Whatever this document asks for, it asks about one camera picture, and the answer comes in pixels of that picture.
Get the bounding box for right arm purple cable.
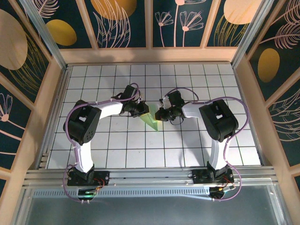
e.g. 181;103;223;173
165;87;249;202

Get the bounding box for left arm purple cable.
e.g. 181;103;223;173
62;82;141;203

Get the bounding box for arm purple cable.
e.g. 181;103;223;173
62;82;141;203
165;87;249;202

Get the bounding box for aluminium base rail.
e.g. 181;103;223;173
22;165;281;188

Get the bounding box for grey slotted cable duct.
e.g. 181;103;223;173
32;189;211;198

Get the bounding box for light green cloth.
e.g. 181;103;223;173
139;104;160;133

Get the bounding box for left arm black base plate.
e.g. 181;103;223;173
67;170;110;187

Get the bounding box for grey translucent panel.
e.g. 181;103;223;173
13;185;290;225

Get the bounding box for black controller board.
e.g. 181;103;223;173
77;187;105;203
209;184;236;202

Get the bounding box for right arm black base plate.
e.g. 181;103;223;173
192;169;234;186

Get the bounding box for aluminium corner post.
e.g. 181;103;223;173
231;0;274;68
20;0;69;69

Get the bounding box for aluminium side rail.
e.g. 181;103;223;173
37;65;72;169

